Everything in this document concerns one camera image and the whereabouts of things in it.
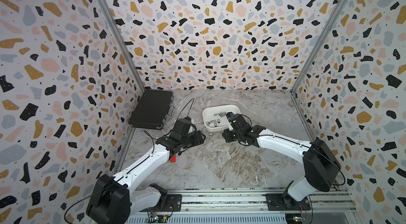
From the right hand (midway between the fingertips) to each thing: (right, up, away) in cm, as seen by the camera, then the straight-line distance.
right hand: (223, 134), depth 87 cm
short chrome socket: (-6, +5, +16) cm, 18 cm away
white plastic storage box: (-7, +10, +20) cm, 23 cm away
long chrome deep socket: (-4, +4, +16) cm, 17 cm away
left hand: (-10, -1, -5) cm, 12 cm away
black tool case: (-46, +13, +16) cm, 50 cm away
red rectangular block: (-28, -14, 0) cm, 31 cm away
